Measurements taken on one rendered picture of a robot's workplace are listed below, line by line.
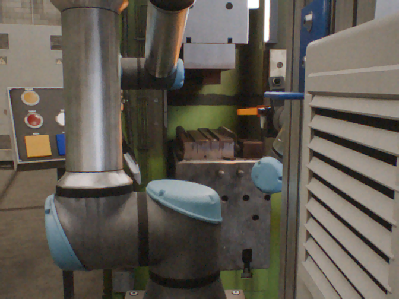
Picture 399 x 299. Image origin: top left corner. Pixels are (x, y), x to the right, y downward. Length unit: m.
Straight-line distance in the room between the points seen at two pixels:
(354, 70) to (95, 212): 0.49
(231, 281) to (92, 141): 1.29
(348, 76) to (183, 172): 1.48
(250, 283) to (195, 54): 0.95
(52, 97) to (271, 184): 0.95
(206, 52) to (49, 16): 6.01
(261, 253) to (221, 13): 0.96
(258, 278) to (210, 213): 1.22
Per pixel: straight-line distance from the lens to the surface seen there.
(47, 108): 1.57
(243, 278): 1.84
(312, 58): 0.27
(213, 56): 1.71
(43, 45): 6.88
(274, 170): 0.87
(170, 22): 0.81
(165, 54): 0.90
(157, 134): 1.84
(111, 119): 0.65
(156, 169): 1.86
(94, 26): 0.65
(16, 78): 6.90
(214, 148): 1.72
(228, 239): 1.76
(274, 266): 2.07
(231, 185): 1.70
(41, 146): 1.50
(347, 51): 0.22
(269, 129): 1.18
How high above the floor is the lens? 1.20
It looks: 9 degrees down
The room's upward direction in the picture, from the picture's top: straight up
